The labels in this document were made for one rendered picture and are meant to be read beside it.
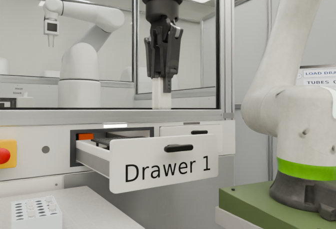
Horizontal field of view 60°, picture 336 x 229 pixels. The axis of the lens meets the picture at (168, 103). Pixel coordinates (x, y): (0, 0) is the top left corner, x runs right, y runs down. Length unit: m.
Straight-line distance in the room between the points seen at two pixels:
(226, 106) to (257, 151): 1.54
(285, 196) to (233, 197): 0.11
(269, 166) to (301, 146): 2.03
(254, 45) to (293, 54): 1.99
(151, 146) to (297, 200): 0.32
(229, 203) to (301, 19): 0.50
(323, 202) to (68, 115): 0.69
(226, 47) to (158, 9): 0.68
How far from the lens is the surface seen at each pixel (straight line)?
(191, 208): 1.20
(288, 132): 0.66
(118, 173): 0.63
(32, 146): 0.92
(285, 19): 0.85
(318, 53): 2.38
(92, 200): 0.80
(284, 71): 0.80
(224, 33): 1.29
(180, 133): 1.08
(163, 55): 0.63
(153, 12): 0.65
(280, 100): 0.68
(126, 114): 0.99
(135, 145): 0.64
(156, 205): 1.10
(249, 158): 2.84
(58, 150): 0.93
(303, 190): 0.67
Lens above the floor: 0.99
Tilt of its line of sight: 1 degrees up
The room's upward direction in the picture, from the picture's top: straight up
